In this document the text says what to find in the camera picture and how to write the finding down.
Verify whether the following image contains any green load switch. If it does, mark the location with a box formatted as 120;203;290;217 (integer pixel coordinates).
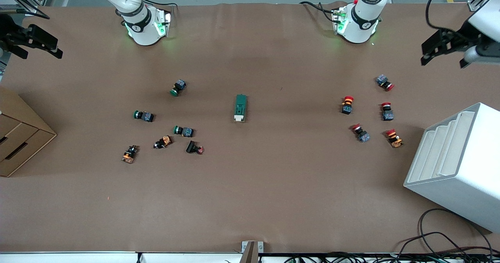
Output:
234;94;248;123

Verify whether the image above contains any brown cardboard box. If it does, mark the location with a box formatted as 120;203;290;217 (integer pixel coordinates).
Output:
0;85;57;177

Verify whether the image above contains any red push button orange block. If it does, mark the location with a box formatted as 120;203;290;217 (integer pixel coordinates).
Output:
385;129;404;148
341;96;355;115

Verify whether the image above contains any white stepped rack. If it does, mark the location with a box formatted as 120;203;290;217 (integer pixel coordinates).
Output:
404;102;500;233

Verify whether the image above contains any green push button blue block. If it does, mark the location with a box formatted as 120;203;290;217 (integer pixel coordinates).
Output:
173;125;195;138
170;79;187;97
134;110;155;123

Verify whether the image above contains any black push button red block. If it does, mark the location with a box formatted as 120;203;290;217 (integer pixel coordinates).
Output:
186;140;204;155

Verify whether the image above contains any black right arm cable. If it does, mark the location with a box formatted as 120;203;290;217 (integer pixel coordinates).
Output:
0;5;50;20

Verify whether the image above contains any black left base cable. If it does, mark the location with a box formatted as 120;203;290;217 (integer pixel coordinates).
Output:
299;1;340;22

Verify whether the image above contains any black looped cable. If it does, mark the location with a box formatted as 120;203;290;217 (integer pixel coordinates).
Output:
418;208;495;256

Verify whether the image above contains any black low cable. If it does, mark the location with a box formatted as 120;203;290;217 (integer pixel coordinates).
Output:
395;232;469;256

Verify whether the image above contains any black cable bundle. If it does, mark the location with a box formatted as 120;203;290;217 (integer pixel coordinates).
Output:
270;251;500;263

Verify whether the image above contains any white table edge rail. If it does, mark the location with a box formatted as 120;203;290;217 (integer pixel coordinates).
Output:
0;251;243;263

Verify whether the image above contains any metal table bracket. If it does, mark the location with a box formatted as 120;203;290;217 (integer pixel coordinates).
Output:
241;241;264;263

